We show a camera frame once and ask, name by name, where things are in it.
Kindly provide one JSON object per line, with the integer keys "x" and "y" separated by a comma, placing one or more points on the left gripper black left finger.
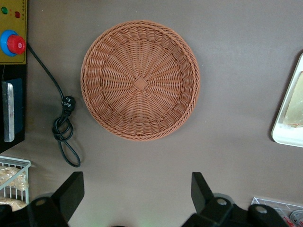
{"x": 68, "y": 194}

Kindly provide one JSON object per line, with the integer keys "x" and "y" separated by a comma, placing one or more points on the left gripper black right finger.
{"x": 206, "y": 196}

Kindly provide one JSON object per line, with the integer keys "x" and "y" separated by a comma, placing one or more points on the triangular sandwich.
{"x": 296, "y": 106}

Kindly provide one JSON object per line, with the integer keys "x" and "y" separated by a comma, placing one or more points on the cream plastic tray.
{"x": 286, "y": 139}

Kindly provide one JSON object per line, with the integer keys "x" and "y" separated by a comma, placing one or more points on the round brown wicker basket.
{"x": 139, "y": 82}

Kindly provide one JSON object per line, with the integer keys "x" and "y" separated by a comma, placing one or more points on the fried snack bag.
{"x": 11, "y": 177}
{"x": 14, "y": 204}

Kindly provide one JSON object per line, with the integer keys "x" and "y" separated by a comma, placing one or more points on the clear acrylic bottle rack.
{"x": 265, "y": 201}

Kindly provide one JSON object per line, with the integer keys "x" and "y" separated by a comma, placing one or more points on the red cola bottle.
{"x": 297, "y": 215}

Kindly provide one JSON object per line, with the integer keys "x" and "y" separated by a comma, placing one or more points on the black machine yellow panel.
{"x": 14, "y": 54}

